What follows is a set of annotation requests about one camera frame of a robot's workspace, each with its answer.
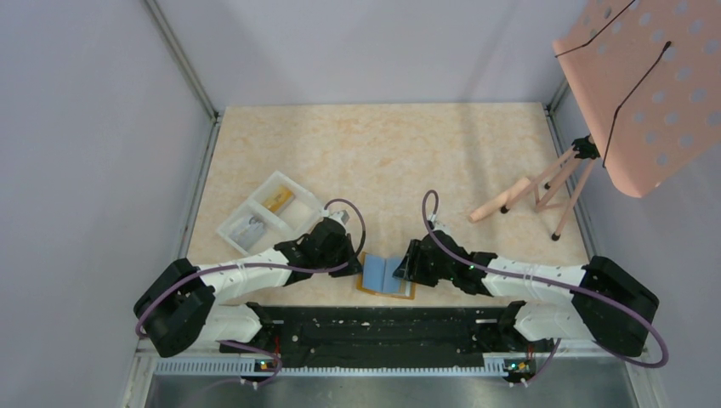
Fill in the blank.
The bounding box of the tan leather card holder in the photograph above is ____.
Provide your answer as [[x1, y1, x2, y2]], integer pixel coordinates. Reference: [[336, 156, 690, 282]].
[[355, 252, 416, 300]]

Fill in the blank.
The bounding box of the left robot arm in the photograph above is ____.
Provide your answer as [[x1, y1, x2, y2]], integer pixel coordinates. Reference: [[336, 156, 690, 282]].
[[133, 217, 362, 357]]

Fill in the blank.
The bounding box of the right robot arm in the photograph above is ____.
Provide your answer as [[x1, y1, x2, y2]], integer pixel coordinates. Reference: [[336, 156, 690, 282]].
[[394, 229, 659, 358]]

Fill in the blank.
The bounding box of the silver card in tray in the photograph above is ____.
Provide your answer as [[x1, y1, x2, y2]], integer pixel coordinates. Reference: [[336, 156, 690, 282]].
[[229, 213, 266, 250]]

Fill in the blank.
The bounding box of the white divided plastic tray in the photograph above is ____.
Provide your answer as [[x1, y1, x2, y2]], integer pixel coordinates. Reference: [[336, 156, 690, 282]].
[[216, 171, 322, 256]]

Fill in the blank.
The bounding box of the pink tripod stand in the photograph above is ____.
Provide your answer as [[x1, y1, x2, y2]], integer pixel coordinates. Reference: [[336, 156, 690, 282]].
[[468, 134, 600, 241]]

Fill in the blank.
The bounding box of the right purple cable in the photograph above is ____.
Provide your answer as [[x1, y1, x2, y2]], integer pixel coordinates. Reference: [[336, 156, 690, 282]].
[[422, 190, 670, 370]]

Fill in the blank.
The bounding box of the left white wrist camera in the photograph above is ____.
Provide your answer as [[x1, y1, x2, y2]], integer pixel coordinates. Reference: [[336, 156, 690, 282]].
[[322, 210, 350, 227]]

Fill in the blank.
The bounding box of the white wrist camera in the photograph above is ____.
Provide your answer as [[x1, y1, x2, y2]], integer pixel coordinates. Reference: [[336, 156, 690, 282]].
[[427, 213, 451, 235], [322, 210, 350, 227]]

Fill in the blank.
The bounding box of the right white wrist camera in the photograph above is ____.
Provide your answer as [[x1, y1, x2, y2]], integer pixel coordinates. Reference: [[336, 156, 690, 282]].
[[427, 213, 451, 235]]

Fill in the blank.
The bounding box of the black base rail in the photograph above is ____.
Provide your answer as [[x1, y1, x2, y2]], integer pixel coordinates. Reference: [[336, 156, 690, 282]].
[[248, 303, 553, 370]]

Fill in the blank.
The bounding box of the aluminium frame rail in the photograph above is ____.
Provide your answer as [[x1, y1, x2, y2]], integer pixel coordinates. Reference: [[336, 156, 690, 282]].
[[141, 0, 220, 123]]

